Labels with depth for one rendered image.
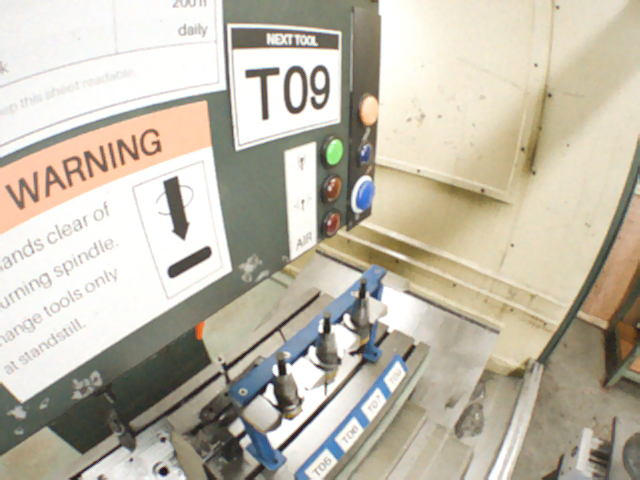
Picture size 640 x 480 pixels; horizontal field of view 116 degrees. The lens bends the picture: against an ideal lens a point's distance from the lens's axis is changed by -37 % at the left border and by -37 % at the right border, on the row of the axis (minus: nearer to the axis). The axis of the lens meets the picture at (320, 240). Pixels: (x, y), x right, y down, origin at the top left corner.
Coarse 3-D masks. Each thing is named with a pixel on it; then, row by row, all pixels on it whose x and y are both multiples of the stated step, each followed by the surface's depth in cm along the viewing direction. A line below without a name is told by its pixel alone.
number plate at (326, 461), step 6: (324, 450) 62; (324, 456) 61; (330, 456) 62; (318, 462) 60; (324, 462) 60; (330, 462) 61; (312, 468) 58; (318, 468) 59; (324, 468) 60; (330, 468) 61; (312, 474) 58; (318, 474) 59; (324, 474) 59
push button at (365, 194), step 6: (366, 180) 29; (360, 186) 28; (366, 186) 28; (372, 186) 29; (360, 192) 28; (366, 192) 29; (372, 192) 30; (360, 198) 28; (366, 198) 29; (372, 198) 30; (360, 204) 29; (366, 204) 29
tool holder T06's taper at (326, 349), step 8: (320, 328) 52; (320, 336) 52; (328, 336) 51; (320, 344) 53; (328, 344) 52; (336, 344) 54; (320, 352) 53; (328, 352) 53; (336, 352) 54; (320, 360) 54; (328, 360) 54
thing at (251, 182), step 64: (256, 0) 14; (320, 0) 17; (320, 128) 22; (256, 192) 19; (320, 192) 25; (256, 256) 21; (192, 320) 18; (0, 384) 8; (64, 384) 12; (0, 448) 8
